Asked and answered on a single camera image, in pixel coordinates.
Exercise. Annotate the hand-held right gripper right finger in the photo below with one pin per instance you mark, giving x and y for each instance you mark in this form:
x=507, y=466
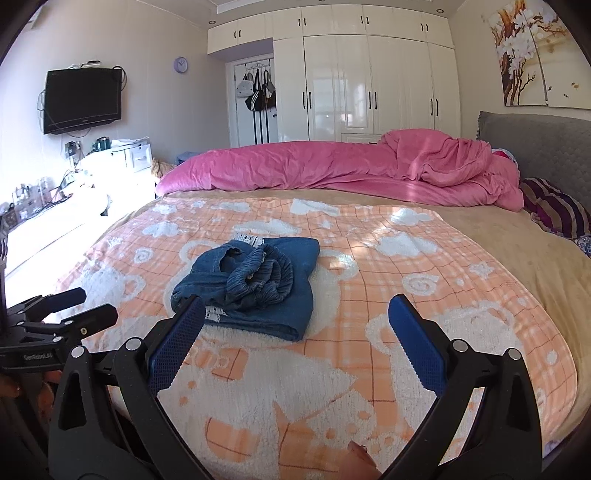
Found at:
x=418, y=341

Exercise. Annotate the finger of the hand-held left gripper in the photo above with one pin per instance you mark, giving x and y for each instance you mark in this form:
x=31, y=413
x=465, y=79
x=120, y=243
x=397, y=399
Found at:
x=51, y=302
x=83, y=321

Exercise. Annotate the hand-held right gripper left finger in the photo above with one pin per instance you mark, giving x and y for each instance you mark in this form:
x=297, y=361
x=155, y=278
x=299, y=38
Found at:
x=178, y=341

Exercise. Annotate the blue denim pants lace trim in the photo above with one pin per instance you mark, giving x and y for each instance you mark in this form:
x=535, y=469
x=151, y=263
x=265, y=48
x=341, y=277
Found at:
x=286, y=263

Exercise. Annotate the person's left hand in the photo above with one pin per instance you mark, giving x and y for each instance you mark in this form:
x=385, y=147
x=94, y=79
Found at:
x=50, y=390

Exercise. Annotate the person's right hand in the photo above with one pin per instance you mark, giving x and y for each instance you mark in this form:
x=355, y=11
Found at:
x=364, y=464

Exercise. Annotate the orange printed blanket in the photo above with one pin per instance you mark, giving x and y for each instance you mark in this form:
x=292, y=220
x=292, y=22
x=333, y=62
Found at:
x=369, y=286

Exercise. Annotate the white dresser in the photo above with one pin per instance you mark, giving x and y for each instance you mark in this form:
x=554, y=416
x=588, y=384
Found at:
x=55, y=221

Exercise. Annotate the group of small bottles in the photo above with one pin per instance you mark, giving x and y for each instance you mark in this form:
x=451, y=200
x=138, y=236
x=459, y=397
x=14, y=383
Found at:
x=30, y=194

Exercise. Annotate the white drawer box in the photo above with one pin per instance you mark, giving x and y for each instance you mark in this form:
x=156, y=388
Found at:
x=134, y=154

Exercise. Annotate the blue cloth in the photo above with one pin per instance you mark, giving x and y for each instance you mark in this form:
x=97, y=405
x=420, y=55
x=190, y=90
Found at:
x=187, y=158

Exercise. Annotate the purple striped pillow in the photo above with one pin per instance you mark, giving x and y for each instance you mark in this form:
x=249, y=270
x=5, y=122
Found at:
x=554, y=207

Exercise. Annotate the pink duvet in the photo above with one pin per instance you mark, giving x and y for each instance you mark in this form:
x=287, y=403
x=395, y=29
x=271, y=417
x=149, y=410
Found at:
x=300, y=170

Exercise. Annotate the grey quilted headboard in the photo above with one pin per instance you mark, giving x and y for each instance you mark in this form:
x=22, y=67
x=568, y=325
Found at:
x=545, y=143

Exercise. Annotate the black handbag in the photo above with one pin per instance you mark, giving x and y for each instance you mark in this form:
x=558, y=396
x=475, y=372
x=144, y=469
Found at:
x=257, y=99

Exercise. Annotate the white wardrobe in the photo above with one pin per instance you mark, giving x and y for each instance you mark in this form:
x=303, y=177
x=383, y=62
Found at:
x=378, y=83

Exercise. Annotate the white handbag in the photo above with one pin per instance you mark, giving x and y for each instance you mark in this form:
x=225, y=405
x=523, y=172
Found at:
x=244, y=87

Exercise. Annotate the black wall television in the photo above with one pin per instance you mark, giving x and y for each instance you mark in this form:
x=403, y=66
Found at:
x=81, y=99

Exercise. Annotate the purple wall clock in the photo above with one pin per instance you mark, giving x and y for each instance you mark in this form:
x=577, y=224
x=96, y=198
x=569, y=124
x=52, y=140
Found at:
x=181, y=64

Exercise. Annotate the flower wall painting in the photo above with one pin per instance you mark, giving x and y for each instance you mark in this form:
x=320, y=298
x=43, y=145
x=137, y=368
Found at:
x=531, y=50

